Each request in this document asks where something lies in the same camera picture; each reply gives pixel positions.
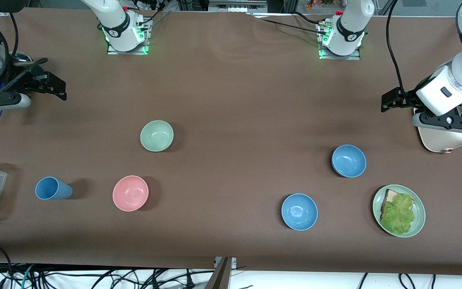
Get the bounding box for pink bowl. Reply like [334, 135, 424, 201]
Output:
[112, 175, 150, 212]

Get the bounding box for blue bowl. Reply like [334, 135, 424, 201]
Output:
[331, 144, 367, 178]
[281, 193, 318, 231]

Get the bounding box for cream cutting board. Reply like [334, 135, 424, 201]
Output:
[413, 100, 462, 153]

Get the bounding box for green bowl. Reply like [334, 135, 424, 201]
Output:
[140, 120, 174, 153]

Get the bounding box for metal table bracket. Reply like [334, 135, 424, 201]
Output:
[205, 256, 238, 289]

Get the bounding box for teal floor cable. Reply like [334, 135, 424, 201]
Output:
[21, 264, 36, 289]

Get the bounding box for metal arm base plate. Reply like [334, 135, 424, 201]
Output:
[107, 18, 151, 55]
[318, 22, 362, 61]

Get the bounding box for aluminium frame profile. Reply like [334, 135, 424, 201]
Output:
[208, 0, 268, 13]

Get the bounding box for bread slice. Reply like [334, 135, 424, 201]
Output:
[381, 189, 415, 219]

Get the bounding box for glass lid with blue knob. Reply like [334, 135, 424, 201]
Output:
[8, 51, 32, 65]

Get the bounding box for blue plastic cup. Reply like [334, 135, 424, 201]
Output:
[35, 177, 73, 200]

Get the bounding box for green lettuce leaf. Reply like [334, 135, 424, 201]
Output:
[380, 193, 416, 235]

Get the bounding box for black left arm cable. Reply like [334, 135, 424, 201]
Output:
[386, 0, 409, 96]

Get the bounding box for green plate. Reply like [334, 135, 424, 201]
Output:
[373, 184, 426, 238]

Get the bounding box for black base cable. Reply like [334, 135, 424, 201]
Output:
[255, 11, 330, 36]

